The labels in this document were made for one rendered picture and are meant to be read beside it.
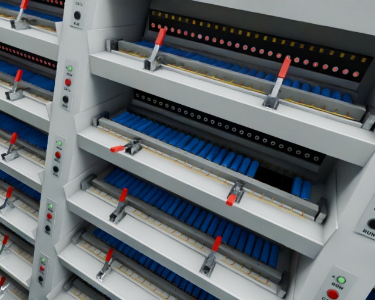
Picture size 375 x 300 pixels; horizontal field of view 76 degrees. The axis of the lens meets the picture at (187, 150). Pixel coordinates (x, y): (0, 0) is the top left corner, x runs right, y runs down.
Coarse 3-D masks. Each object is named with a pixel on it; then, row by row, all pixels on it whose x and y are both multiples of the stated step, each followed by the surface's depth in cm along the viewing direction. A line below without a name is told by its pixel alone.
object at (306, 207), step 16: (112, 128) 63; (128, 128) 63; (144, 144) 61; (160, 144) 59; (176, 160) 56; (192, 160) 56; (208, 176) 54; (224, 176) 54; (240, 176) 53; (256, 192) 52; (272, 192) 50; (304, 208) 48
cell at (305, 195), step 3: (306, 180) 55; (303, 183) 55; (306, 183) 54; (309, 183) 54; (303, 186) 54; (306, 186) 54; (309, 186) 54; (303, 189) 53; (306, 189) 53; (309, 189) 53; (303, 192) 52; (306, 192) 52; (309, 192) 52; (303, 195) 51; (306, 195) 51; (309, 195) 51; (303, 198) 51; (306, 198) 50; (309, 198) 51; (309, 201) 51
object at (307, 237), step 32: (96, 128) 65; (128, 160) 58; (160, 160) 57; (288, 160) 60; (192, 192) 53; (224, 192) 52; (320, 192) 56; (256, 224) 49; (288, 224) 47; (320, 224) 48
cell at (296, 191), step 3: (297, 177) 56; (294, 180) 55; (297, 180) 55; (300, 180) 55; (294, 183) 54; (297, 183) 54; (300, 183) 54; (294, 186) 53; (297, 186) 53; (300, 186) 53; (294, 189) 52; (297, 189) 52; (300, 189) 53; (291, 192) 52; (294, 192) 51; (297, 192) 51; (297, 195) 51
